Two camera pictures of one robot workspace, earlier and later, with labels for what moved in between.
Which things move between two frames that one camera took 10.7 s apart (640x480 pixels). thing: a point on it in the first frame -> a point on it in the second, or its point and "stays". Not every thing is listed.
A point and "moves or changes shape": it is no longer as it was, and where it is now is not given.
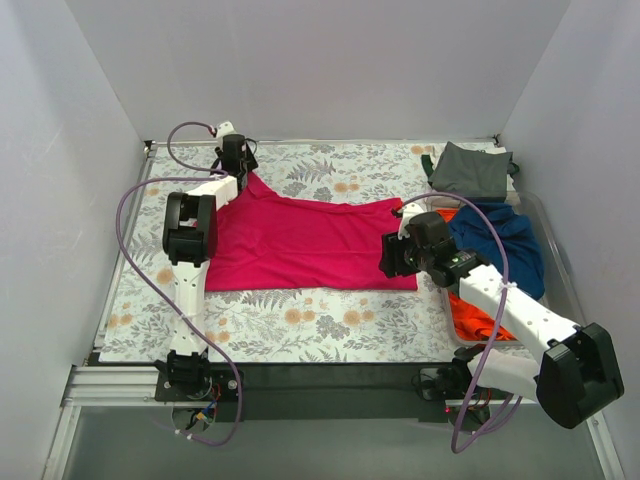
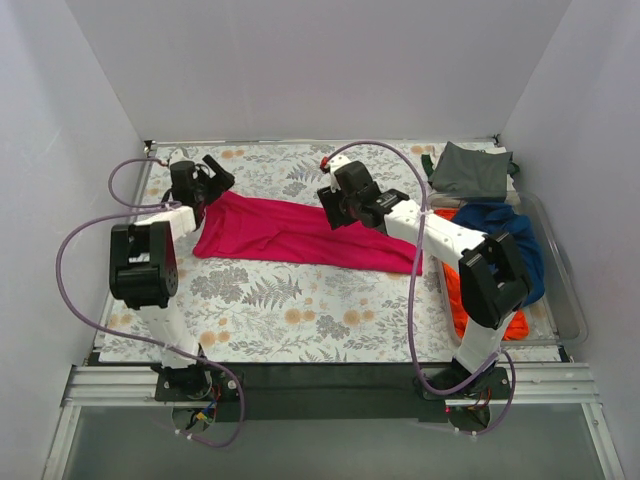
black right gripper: x=393 y=255 -> x=331 y=209
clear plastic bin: x=512 y=234 stays
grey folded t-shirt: x=471 y=172 stays
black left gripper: x=240 y=163 -> x=211 y=181
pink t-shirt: x=265 y=242 moves or changes shape
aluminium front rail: x=131 y=385 stays
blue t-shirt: x=470 y=229 stays
